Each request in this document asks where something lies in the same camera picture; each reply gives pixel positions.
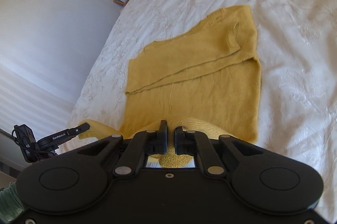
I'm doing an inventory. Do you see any mustard yellow knit sweater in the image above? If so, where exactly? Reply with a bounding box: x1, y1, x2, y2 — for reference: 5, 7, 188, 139
78, 4, 262, 169

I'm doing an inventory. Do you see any green sleeve forearm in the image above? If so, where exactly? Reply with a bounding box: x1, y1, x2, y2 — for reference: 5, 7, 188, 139
0, 182, 26, 223

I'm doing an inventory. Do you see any white floral bedspread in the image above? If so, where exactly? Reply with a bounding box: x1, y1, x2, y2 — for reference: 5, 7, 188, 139
68, 0, 336, 222

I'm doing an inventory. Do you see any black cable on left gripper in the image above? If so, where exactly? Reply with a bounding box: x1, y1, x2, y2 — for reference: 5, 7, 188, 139
11, 124, 57, 161

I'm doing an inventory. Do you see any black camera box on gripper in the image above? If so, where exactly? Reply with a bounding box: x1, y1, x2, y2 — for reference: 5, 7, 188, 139
11, 124, 37, 163

